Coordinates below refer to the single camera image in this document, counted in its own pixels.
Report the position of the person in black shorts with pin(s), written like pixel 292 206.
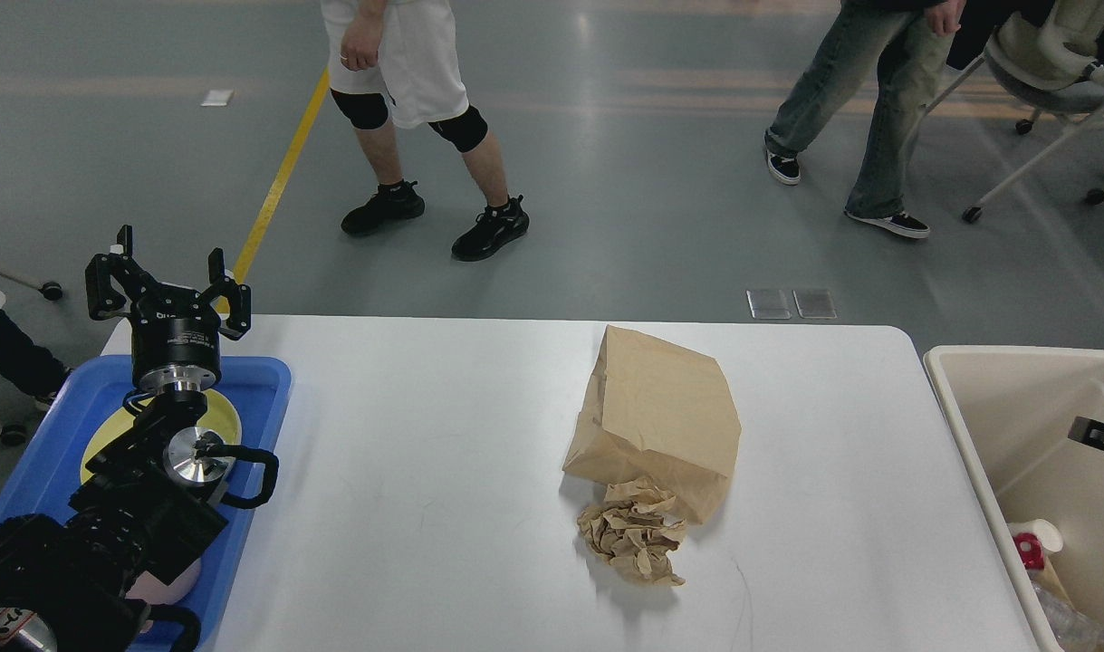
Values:
pixel 394 66

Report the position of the brown paper bag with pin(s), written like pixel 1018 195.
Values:
pixel 656 410

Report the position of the blue plastic tray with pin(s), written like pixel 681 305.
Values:
pixel 49 470

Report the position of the left metal floor plate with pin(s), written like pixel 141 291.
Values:
pixel 768 304

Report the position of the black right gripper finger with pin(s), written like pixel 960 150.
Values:
pixel 1088 431

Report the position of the metal floor plate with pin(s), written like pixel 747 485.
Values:
pixel 815 304
pixel 768 304

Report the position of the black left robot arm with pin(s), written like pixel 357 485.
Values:
pixel 152 502

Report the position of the white office chair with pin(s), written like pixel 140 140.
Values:
pixel 1055 66

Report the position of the crushed red can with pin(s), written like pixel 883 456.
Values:
pixel 1031 552

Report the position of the aluminium foil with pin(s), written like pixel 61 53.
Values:
pixel 1073 631

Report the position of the white chair leg with caster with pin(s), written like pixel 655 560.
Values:
pixel 50 290

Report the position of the right metal floor plate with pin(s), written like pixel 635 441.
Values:
pixel 815 304

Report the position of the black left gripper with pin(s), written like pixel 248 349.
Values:
pixel 166 345

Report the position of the seated person dark trousers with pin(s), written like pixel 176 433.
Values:
pixel 31 368

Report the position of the white paper cup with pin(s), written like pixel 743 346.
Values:
pixel 1049 536

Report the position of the brown paper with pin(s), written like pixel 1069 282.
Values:
pixel 634 531

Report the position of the beige plastic bin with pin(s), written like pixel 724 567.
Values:
pixel 1010 409

